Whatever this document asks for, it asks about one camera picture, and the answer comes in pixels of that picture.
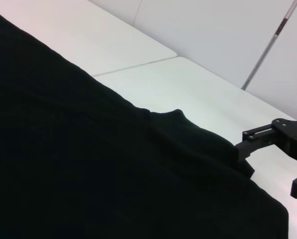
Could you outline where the black t-shirt with FREE print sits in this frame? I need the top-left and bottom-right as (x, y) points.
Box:
(0, 6), (291, 239)

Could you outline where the grey metal pole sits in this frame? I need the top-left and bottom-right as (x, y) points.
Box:
(240, 0), (297, 90)

